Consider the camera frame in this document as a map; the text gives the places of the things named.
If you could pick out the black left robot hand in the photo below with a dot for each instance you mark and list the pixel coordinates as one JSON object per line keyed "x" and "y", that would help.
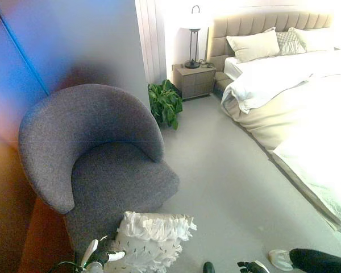
{"x": 102, "y": 256}

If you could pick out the patterned gray cushion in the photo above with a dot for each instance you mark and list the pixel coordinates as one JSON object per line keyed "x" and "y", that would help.
{"x": 290, "y": 42}

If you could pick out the gray fabric tub armchair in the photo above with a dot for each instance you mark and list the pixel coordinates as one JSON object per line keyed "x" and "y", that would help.
{"x": 102, "y": 170}

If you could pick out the black right robot foot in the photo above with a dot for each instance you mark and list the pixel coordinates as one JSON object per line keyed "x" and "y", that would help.
{"x": 208, "y": 268}

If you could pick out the white sneaker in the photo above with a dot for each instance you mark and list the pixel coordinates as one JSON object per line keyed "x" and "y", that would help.
{"x": 280, "y": 259}

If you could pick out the taupe wooden nightstand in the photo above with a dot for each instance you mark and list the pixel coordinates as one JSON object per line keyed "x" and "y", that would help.
{"x": 194, "y": 82}

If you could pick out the bed with white duvet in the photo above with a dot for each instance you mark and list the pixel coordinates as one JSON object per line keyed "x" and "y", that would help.
{"x": 295, "y": 102}

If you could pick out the beige bed pillow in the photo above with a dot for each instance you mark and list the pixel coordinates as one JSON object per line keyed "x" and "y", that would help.
{"x": 255, "y": 45}

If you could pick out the taupe bed frame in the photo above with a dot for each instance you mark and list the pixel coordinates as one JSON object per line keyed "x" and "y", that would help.
{"x": 223, "y": 79}

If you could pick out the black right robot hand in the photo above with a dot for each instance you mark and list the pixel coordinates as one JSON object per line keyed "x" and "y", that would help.
{"x": 251, "y": 267}

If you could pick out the person's leg in dark trousers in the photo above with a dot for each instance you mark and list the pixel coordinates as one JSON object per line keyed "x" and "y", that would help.
{"x": 318, "y": 260}

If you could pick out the white mattress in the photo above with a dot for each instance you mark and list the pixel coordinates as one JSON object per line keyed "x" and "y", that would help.
{"x": 230, "y": 66}

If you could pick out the white fringed throw pillow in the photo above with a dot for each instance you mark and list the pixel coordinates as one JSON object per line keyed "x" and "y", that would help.
{"x": 150, "y": 241}

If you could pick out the green potted plant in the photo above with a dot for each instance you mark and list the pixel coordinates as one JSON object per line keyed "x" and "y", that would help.
{"x": 166, "y": 103}

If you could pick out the black table lamp white shade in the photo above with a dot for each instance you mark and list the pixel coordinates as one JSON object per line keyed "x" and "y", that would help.
{"x": 193, "y": 28}

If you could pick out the beige tufted headboard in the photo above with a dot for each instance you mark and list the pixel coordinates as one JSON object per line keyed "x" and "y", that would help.
{"x": 244, "y": 21}

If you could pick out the brown wooden cabinet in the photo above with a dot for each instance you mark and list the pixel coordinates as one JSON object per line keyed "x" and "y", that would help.
{"x": 14, "y": 221}

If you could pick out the white bed pillow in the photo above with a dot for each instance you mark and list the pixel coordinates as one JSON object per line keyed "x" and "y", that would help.
{"x": 315, "y": 38}

